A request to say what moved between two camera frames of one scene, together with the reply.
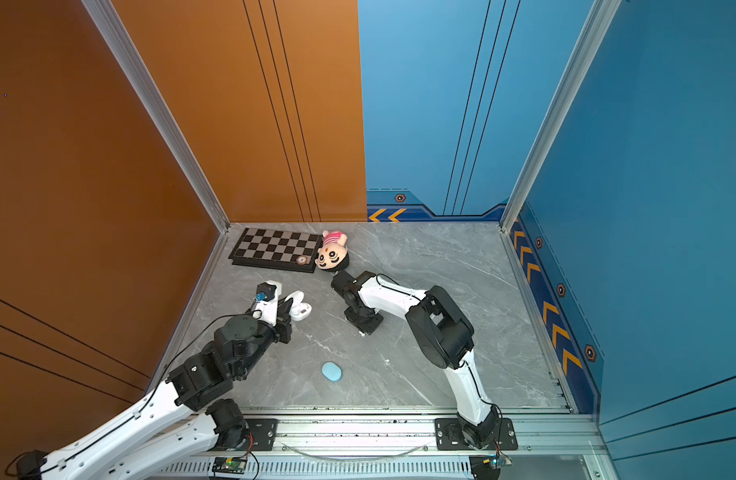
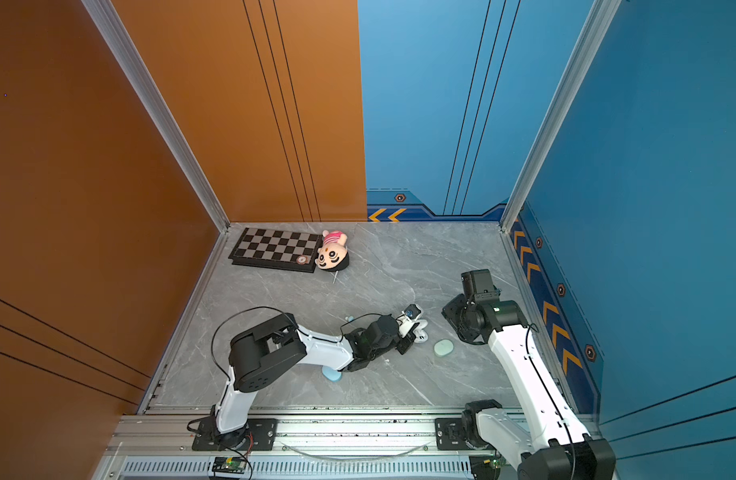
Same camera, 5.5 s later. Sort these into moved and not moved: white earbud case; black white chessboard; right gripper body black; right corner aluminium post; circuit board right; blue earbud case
Moved: white earbud case; right gripper body black
Not moved: circuit board right; black white chessboard; blue earbud case; right corner aluminium post
